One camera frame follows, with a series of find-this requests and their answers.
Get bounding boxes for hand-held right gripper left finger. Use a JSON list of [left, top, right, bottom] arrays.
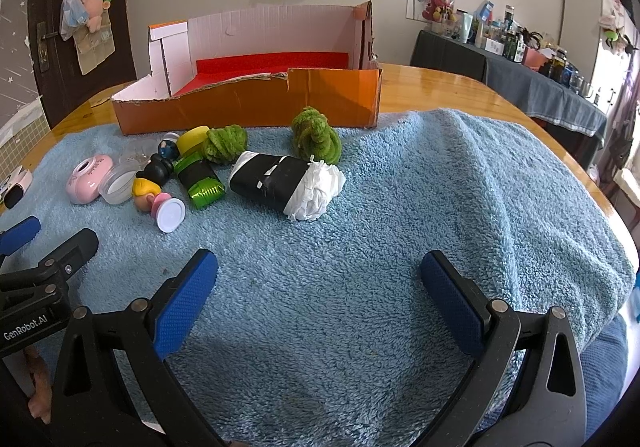
[[50, 248, 236, 447]]

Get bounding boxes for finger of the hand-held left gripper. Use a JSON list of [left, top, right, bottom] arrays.
[[0, 228, 100, 300], [0, 216, 42, 258]]

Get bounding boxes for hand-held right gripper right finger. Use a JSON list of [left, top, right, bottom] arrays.
[[419, 249, 588, 447]]

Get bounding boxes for white round gadget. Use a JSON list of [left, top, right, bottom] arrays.
[[66, 154, 117, 205]]

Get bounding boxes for clear jar lid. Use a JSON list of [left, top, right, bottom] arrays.
[[98, 166, 142, 205]]

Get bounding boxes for yellow-haired doll figure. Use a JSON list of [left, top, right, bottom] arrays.
[[131, 177, 187, 234]]

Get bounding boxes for black bottle green cap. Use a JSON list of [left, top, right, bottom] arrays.
[[173, 152, 224, 208]]

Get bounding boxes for green leafy toy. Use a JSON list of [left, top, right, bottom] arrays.
[[202, 125, 249, 164]]

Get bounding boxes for white cardboard box red floor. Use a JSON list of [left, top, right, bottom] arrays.
[[111, 1, 383, 135]]

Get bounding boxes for person's left hand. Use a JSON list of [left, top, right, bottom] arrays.
[[22, 347, 53, 425]]

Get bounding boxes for white and black device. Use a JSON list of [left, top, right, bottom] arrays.
[[0, 166, 33, 210]]

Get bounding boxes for clear plastic piece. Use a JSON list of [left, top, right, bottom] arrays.
[[117, 139, 163, 168]]

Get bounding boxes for black mouse figure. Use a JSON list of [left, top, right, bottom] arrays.
[[137, 154, 173, 186]]

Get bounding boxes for blue fluffy towel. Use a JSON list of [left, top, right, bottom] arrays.
[[0, 108, 636, 447]]

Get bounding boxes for yellow cap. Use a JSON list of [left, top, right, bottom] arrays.
[[177, 125, 211, 155]]

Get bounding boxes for person's blue pants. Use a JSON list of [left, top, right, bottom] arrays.
[[582, 312, 631, 428]]

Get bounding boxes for beige hanging organizer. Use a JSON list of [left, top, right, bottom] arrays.
[[59, 0, 116, 75]]

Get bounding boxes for green yarn ball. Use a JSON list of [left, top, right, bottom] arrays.
[[291, 107, 343, 165]]

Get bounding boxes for pale pink plush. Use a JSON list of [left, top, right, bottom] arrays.
[[80, 0, 113, 32]]

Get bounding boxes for side table with dark cloth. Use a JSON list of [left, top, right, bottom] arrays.
[[410, 29, 608, 138]]

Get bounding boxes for dark brown door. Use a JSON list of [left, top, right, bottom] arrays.
[[27, 0, 138, 130]]

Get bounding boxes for group of bottles and jars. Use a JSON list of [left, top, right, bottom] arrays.
[[430, 1, 601, 100]]

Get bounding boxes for pink rabbit plush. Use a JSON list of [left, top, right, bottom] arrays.
[[422, 0, 456, 22]]

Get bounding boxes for green hanging plush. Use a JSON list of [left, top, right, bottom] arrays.
[[602, 24, 638, 52]]

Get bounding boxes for white cabinet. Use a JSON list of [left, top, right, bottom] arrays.
[[562, 0, 640, 128]]

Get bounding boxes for metal door handle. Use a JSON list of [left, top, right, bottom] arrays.
[[36, 22, 63, 72]]

